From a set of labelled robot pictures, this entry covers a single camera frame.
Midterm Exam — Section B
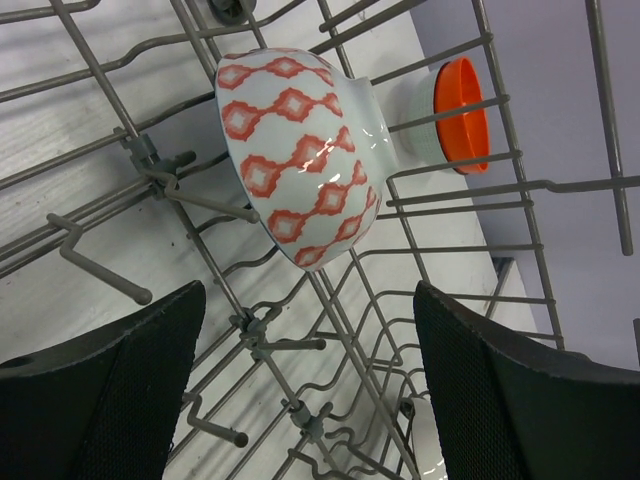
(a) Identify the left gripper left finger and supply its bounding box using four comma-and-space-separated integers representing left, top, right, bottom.
1, 281, 206, 479

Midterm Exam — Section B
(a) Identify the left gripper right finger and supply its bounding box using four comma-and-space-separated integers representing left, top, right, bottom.
413, 281, 639, 479

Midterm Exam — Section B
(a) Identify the grey wire dish rack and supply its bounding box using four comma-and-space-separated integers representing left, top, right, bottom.
1, 1, 639, 479

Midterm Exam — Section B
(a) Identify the small orange bowl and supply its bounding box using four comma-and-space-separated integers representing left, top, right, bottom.
434, 57, 491, 163

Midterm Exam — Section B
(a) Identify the small white bowl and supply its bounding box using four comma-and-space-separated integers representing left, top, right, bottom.
403, 396, 448, 480

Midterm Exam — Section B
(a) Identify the red patterned white bowl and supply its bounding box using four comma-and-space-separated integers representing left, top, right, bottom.
215, 48, 400, 271

